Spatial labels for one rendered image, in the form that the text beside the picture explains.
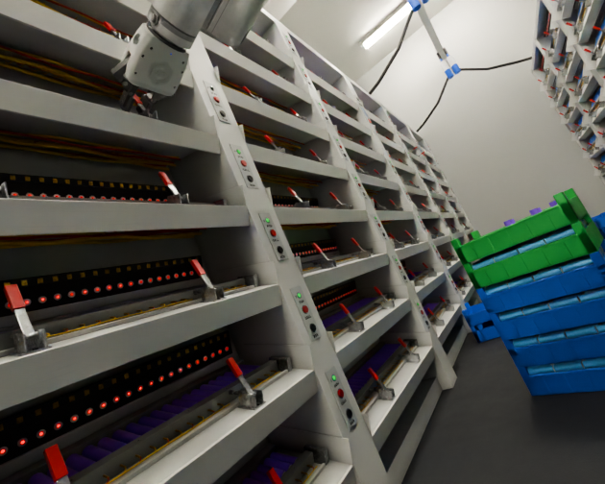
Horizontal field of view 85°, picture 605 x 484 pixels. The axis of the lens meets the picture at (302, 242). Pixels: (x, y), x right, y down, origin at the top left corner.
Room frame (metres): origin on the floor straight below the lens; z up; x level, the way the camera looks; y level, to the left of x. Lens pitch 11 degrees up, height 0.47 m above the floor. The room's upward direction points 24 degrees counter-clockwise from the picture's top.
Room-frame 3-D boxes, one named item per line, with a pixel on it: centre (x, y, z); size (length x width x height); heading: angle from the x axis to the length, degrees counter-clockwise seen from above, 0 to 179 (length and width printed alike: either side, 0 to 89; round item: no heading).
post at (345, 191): (1.40, -0.23, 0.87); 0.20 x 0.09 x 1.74; 58
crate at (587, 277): (0.99, -0.59, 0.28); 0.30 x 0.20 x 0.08; 45
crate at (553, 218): (0.99, -0.59, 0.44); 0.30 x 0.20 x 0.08; 45
